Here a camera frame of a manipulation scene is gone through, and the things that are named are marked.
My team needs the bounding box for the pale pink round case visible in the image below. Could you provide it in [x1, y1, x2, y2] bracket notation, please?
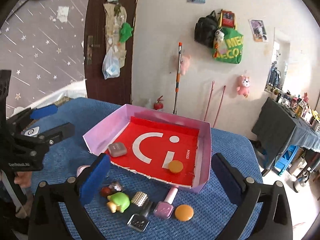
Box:
[76, 165, 90, 177]

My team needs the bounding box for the green yellow duck toy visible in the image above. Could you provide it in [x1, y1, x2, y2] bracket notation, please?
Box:
[107, 192, 131, 213]

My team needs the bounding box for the silver glitter ball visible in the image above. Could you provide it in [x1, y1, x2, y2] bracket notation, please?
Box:
[108, 181, 124, 193]

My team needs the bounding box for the orange round disc outside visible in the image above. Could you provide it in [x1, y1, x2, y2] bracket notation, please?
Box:
[175, 204, 194, 222]

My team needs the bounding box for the black silver square bottle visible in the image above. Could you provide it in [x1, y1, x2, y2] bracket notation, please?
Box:
[127, 200, 153, 232]

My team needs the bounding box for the rhinestone studded silver block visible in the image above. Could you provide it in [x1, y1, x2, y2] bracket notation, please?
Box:
[131, 191, 148, 207]

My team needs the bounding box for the pink nail polish bottle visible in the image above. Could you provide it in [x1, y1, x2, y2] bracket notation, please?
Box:
[153, 187, 178, 219]

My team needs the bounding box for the dark red ball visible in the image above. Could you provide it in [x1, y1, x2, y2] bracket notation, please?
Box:
[100, 187, 112, 198]

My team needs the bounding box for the grey-pink earbud case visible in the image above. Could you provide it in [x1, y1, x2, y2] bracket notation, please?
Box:
[107, 142, 127, 158]

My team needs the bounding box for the dark brown door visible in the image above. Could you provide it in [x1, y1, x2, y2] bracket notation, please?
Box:
[84, 0, 138, 105]

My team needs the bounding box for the white blue plastic bag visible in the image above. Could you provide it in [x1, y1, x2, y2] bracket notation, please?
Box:
[102, 47, 120, 80]

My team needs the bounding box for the blue knitted table cloth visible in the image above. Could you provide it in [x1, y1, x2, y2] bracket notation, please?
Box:
[31, 98, 263, 239]

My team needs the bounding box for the black cloth side table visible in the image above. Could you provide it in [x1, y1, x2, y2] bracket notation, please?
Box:
[252, 98, 319, 170]

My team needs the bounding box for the red fire extinguisher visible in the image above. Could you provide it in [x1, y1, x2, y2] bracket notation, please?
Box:
[153, 96, 164, 111]

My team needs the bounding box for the orange round disc in box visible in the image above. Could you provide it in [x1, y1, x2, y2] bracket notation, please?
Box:
[168, 160, 183, 174]

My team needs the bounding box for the pink cardboard box tray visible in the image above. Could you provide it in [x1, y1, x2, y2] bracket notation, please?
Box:
[83, 104, 212, 193]

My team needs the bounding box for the green plush on door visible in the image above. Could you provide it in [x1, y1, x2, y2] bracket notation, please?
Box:
[119, 22, 133, 43]

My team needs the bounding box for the orange grey mop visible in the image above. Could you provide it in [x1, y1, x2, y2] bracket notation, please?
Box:
[173, 42, 182, 114]

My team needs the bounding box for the pink plush toy right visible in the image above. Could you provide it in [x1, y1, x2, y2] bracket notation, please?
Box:
[236, 75, 251, 98]

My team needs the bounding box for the pink plush behind mop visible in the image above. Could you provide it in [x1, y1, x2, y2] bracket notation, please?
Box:
[180, 55, 191, 75]

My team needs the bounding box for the green tote bag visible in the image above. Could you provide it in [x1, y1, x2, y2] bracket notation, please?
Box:
[213, 27, 244, 64]

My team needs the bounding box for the black backpack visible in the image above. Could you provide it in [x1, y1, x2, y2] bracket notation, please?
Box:
[194, 10, 218, 48]

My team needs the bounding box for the red framed picture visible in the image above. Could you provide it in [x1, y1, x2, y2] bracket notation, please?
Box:
[221, 10, 236, 28]

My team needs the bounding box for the door handle plate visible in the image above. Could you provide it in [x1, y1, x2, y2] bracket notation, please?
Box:
[86, 35, 94, 65]

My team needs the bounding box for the photo poster on wall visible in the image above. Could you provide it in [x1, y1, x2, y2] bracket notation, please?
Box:
[249, 19, 268, 42]

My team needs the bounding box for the white plush keychain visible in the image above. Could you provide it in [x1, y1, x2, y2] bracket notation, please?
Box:
[215, 29, 225, 43]

